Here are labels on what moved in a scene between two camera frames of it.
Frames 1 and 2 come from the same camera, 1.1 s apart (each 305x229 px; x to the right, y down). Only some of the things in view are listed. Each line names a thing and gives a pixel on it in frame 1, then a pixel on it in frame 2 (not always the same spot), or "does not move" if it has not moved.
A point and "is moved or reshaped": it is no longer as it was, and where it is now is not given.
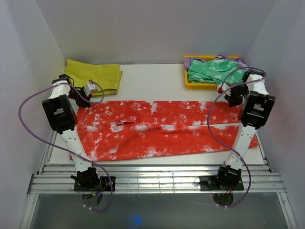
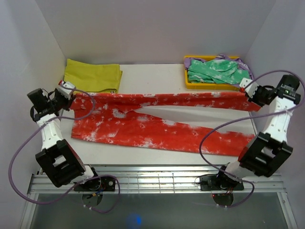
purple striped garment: [240, 64] does not move
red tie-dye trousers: [118, 130] is moved or reshaped
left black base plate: [105, 185] does not move
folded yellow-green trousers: [106, 77] does not move
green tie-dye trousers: [216, 71] does not move
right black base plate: [212, 182] does not move
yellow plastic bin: [199, 86] does not move
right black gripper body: [237, 95] → [260, 96]
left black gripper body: [74, 95] → [60, 101]
